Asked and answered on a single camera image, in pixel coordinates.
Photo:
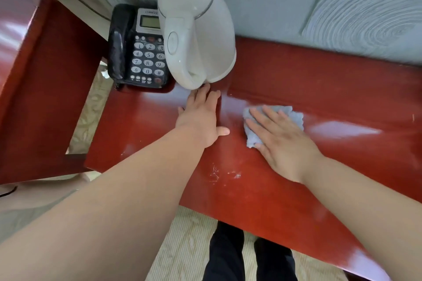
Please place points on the white electric kettle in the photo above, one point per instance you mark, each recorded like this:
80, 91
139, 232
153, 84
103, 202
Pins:
204, 27

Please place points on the person's right hand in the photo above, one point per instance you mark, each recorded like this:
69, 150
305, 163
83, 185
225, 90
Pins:
290, 152

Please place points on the person's left forearm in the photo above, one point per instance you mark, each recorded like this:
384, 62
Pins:
108, 218

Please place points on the person's right forearm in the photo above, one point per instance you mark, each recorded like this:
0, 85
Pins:
372, 211

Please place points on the person's black trousers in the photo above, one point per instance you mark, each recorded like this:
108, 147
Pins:
227, 257

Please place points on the black telephone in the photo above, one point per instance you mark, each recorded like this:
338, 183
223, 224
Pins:
145, 57

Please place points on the person's left hand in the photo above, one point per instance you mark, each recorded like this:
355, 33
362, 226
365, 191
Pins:
197, 119

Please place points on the red wooden table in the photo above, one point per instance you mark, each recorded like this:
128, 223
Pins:
329, 93

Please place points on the grey-blue cleaning cloth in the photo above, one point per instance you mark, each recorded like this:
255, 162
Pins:
250, 139

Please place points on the large red wooden desk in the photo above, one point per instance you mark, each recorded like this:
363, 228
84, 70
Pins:
43, 93

